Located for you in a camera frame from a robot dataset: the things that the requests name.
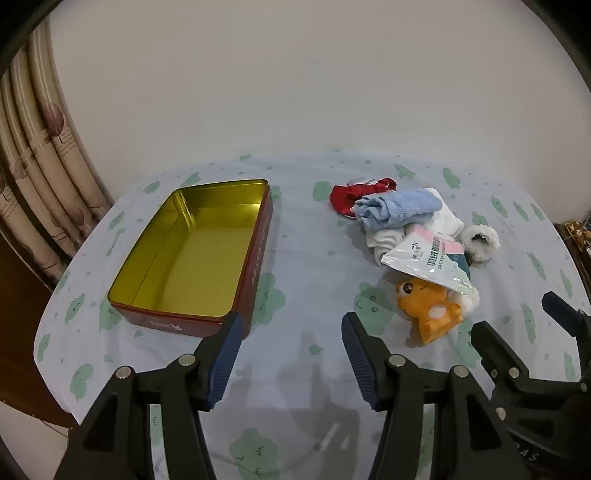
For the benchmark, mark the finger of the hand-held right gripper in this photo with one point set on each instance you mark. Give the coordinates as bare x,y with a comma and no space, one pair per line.
563,311
494,353

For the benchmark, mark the white towel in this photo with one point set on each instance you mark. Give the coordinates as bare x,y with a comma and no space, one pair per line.
443,224

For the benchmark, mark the brown patterned object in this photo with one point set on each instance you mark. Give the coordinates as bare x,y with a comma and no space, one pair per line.
577,235

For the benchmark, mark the beige leaf print curtain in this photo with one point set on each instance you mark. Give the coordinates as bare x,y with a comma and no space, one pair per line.
41,138

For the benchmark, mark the orange plush toy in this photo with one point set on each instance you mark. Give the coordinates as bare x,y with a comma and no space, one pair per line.
429,309

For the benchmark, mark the light blue towel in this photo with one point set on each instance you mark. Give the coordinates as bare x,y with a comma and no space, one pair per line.
392,207

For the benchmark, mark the green cloud print tablecloth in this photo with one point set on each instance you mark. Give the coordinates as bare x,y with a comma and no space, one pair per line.
300,277

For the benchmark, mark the white wipes packet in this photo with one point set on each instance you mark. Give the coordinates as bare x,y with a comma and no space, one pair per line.
425,263

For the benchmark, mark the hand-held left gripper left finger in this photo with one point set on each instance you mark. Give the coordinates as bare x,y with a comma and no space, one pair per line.
224,364

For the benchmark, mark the white fluffy scrunchie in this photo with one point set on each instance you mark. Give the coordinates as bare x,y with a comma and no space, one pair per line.
489,240

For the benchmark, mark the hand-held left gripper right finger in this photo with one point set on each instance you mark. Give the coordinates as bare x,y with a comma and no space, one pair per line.
362,364

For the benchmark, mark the red tin box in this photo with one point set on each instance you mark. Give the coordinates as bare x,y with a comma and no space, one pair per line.
198,258

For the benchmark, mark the red fabric pouch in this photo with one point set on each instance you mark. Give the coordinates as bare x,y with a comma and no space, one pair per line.
341,196

